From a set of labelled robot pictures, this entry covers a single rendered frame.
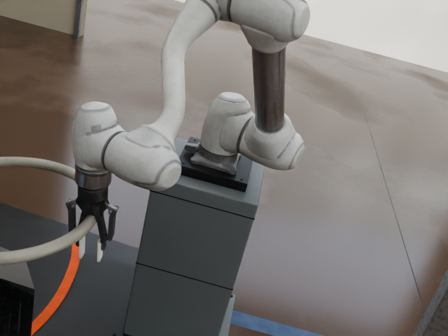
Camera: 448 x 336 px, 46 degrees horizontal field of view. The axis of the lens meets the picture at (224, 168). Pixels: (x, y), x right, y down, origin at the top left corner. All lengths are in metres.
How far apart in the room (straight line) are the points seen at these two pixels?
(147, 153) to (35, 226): 1.85
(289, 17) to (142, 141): 0.51
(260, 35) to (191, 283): 1.09
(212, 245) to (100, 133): 0.92
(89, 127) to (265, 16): 0.53
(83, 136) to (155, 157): 0.19
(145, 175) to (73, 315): 1.39
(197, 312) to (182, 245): 0.33
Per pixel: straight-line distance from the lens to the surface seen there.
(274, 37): 1.44
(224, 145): 1.93
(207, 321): 2.25
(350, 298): 3.02
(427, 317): 2.10
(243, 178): 1.98
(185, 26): 1.42
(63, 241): 1.32
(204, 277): 2.11
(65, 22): 6.41
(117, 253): 2.81
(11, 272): 1.65
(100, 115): 1.23
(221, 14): 1.49
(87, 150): 1.25
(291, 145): 1.84
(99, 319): 2.45
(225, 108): 1.91
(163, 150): 1.16
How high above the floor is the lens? 1.73
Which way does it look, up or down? 26 degrees down
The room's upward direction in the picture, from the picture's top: 15 degrees clockwise
